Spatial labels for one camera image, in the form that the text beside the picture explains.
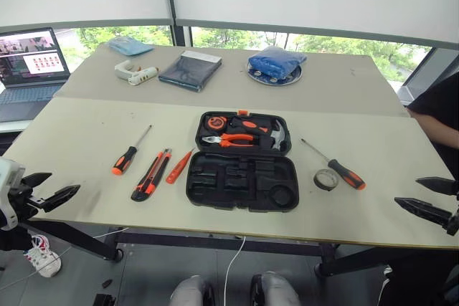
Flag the black electrical tape roll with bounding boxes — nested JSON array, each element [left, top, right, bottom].
[[313, 168, 339, 191]]

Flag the orange black utility knife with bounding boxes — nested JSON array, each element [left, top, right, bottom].
[[131, 148, 172, 202]]

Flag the black tool case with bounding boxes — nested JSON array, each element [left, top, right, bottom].
[[185, 109, 301, 213]]

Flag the white cable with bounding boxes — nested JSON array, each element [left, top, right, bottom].
[[224, 236, 247, 306]]

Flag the open grey laptop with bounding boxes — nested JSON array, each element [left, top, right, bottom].
[[0, 27, 71, 123]]

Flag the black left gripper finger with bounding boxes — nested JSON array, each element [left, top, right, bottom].
[[22, 172, 53, 188], [30, 184, 81, 213]]

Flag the person in black clothes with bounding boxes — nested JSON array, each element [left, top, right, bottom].
[[407, 71, 459, 180]]

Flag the grey rounded robot foot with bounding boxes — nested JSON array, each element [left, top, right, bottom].
[[170, 275, 216, 306], [250, 272, 301, 306]]

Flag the dark folded fabric package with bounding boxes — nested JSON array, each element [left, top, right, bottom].
[[158, 50, 222, 94]]

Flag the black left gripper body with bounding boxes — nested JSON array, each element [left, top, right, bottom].
[[6, 176, 39, 220]]

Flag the orange black handled screwdriver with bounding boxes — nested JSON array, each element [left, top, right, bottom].
[[300, 138, 366, 191], [111, 125, 153, 176]]

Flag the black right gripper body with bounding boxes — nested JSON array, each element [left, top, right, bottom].
[[446, 179, 459, 238]]

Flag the claw hammer orange black handle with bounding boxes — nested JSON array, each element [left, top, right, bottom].
[[229, 116, 290, 151]]

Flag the orange voltage tester pen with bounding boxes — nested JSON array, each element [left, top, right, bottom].
[[165, 147, 197, 184]]

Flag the orange black tape measure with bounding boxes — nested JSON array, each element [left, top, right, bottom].
[[206, 115, 226, 131]]

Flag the white sneaker red blue stripes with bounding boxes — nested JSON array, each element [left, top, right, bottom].
[[23, 234, 62, 279]]

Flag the flat light blue plastic bag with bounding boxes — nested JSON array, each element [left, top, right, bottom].
[[108, 36, 155, 57]]

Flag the dark grey window post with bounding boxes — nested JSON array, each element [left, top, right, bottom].
[[163, 0, 193, 47]]

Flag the orange handled pliers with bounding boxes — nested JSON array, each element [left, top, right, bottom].
[[201, 133, 260, 148]]

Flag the blue white round plate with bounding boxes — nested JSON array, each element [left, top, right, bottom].
[[245, 60, 303, 87]]

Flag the crumpled blue plastic bag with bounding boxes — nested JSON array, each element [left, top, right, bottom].
[[247, 46, 308, 80]]

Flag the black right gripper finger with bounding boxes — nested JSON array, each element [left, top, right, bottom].
[[415, 176, 458, 194], [394, 196, 453, 229]]

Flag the black metal table frame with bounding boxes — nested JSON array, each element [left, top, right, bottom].
[[21, 219, 459, 279]]

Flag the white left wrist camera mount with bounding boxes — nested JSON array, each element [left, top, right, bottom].
[[0, 157, 27, 231]]

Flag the white glue gun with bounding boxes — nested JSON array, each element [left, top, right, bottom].
[[114, 60, 160, 87]]

